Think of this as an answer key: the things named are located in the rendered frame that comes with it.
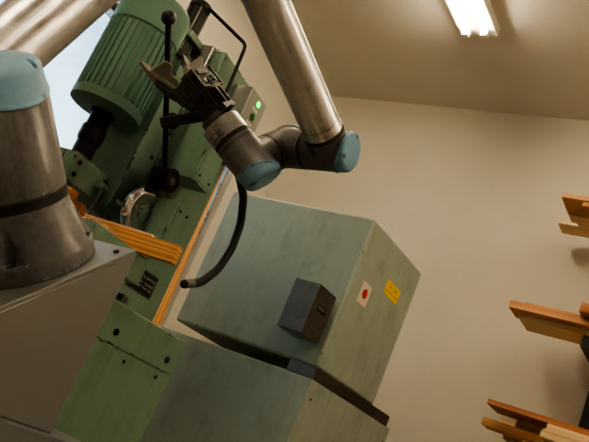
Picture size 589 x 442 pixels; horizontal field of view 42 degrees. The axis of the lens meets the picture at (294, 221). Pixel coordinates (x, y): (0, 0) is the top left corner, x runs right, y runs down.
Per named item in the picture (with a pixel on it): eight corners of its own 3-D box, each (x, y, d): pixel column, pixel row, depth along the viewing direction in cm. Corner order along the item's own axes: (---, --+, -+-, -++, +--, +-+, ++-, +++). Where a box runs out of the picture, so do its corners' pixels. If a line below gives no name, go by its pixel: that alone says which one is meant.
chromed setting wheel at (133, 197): (109, 223, 179) (132, 176, 182) (136, 244, 189) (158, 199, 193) (119, 226, 177) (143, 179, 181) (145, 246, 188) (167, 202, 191)
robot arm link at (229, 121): (231, 146, 176) (206, 154, 168) (218, 130, 176) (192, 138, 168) (254, 121, 171) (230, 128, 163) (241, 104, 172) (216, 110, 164)
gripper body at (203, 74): (209, 62, 172) (241, 104, 171) (188, 89, 177) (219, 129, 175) (188, 66, 166) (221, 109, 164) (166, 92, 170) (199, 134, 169)
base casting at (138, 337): (-118, 245, 167) (-96, 208, 169) (44, 324, 216) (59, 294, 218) (31, 303, 147) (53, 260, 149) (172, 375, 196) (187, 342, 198)
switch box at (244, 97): (210, 133, 206) (235, 82, 210) (226, 152, 214) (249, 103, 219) (230, 138, 203) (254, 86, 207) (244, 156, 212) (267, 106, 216)
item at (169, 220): (128, 236, 186) (149, 192, 189) (142, 247, 192) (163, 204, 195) (159, 246, 181) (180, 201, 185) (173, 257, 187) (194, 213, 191)
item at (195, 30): (156, 46, 202) (183, -6, 206) (170, 65, 208) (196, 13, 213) (180, 51, 198) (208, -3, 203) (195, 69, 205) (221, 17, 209)
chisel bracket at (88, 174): (38, 176, 176) (55, 145, 178) (74, 203, 188) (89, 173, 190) (61, 183, 172) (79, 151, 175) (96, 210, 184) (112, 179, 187)
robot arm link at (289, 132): (322, 163, 180) (292, 178, 170) (282, 160, 186) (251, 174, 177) (318, 123, 177) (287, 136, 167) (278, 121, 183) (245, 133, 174)
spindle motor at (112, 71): (54, 86, 181) (113, -21, 189) (95, 124, 196) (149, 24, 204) (111, 98, 173) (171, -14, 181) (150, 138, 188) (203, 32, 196)
